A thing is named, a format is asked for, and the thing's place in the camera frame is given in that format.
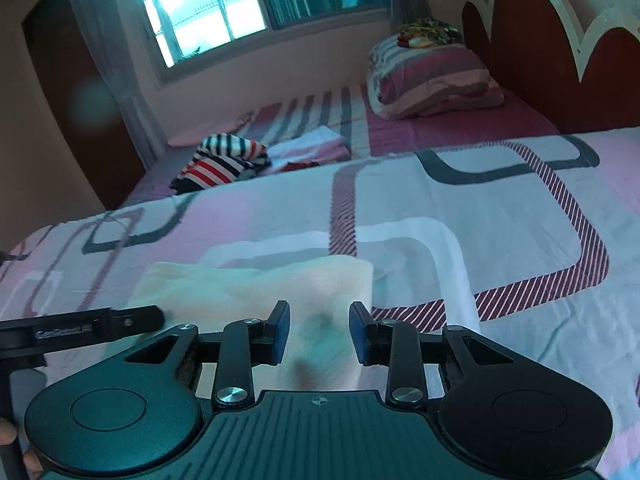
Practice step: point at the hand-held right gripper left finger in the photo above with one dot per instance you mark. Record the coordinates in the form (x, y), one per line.
(282, 330)

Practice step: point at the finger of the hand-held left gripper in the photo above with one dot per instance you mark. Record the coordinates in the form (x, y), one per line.
(140, 319)

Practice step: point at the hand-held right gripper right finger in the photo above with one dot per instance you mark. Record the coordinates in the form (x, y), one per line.
(357, 332)

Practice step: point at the cream small knit garment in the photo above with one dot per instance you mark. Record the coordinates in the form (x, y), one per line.
(240, 290)

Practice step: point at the person's left hand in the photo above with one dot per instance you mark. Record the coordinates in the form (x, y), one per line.
(30, 460)

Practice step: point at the patterned pink blue blanket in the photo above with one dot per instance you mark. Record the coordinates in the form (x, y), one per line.
(500, 260)

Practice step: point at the black white red striped shirt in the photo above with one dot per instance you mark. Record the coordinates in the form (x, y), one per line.
(220, 162)

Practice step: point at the folded pink white cloth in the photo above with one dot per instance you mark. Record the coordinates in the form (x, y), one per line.
(310, 146)

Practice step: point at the brown wooden door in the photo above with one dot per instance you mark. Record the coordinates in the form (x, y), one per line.
(75, 110)

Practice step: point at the maroon striped bed sheet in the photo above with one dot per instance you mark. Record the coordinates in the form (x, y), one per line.
(450, 132)

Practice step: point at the white mosquito net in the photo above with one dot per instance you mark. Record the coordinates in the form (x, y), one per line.
(115, 60)

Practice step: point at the striped pink pillow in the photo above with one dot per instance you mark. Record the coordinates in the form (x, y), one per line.
(430, 80)

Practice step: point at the colourful floral cloth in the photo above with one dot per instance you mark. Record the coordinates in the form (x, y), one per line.
(430, 32)

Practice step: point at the red headboard with white trim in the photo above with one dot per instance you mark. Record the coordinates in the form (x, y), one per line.
(530, 60)

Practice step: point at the window with white frame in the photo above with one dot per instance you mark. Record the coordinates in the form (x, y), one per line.
(200, 5)

